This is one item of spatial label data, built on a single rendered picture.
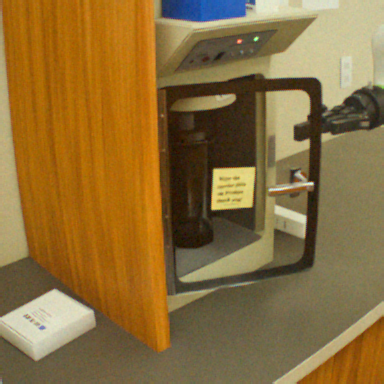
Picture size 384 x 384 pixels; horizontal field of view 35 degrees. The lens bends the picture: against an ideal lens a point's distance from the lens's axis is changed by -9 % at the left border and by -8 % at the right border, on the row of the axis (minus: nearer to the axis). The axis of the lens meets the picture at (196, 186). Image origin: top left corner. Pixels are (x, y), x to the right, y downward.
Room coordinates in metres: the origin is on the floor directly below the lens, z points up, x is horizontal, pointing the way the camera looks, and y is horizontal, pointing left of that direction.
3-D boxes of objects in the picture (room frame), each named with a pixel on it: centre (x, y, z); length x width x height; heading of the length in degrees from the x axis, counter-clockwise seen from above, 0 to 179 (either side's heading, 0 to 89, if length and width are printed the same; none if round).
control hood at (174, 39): (1.08, -0.08, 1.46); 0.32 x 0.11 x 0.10; 132
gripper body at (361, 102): (1.22, -0.33, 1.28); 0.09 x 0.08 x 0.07; 131
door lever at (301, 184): (1.04, -0.16, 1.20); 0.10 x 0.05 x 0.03; 105
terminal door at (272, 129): (1.05, -0.08, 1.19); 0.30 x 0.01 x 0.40; 105
